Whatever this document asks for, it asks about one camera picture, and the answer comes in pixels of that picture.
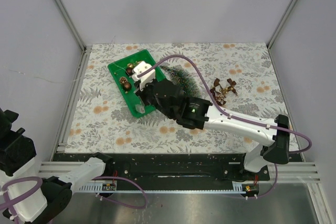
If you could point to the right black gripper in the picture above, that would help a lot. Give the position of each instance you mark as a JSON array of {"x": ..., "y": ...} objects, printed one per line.
[{"x": 142, "y": 93}]

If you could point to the small green christmas tree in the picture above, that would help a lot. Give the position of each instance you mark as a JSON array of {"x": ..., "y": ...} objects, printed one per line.
[{"x": 183, "y": 79}]

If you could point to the brown ribbon pinecone ornament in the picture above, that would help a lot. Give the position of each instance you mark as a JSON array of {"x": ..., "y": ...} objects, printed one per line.
[{"x": 220, "y": 93}]

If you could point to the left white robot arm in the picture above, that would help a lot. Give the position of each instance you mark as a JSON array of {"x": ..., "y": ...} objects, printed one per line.
[{"x": 28, "y": 198}]

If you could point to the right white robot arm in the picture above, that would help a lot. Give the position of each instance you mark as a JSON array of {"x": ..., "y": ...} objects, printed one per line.
[{"x": 236, "y": 121}]

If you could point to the dark brown ball ornament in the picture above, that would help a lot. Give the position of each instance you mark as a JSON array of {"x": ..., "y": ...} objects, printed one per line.
[{"x": 129, "y": 71}]

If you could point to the gold bell green ornament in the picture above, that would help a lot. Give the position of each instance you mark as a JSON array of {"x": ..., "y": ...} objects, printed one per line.
[{"x": 132, "y": 64}]

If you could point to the floral patterned table mat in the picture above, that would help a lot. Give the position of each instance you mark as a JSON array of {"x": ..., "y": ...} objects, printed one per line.
[{"x": 106, "y": 121}]

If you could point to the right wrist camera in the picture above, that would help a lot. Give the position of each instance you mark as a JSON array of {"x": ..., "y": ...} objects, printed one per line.
[{"x": 142, "y": 75}]

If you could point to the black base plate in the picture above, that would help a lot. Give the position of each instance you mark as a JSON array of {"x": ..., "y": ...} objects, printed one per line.
[{"x": 217, "y": 166}]

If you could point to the left aluminium frame post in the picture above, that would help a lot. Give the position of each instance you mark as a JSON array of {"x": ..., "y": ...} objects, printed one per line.
[{"x": 70, "y": 25}]

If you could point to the aluminium frame post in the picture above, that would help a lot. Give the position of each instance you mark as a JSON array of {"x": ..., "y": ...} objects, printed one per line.
[
  {"x": 70, "y": 25},
  {"x": 289, "y": 9}
]

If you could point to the white slotted cable duct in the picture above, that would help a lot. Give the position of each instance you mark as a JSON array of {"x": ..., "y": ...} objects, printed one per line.
[{"x": 167, "y": 187}]

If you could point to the right aluminium frame post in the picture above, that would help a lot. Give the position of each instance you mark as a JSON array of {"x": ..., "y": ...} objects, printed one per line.
[{"x": 289, "y": 9}]

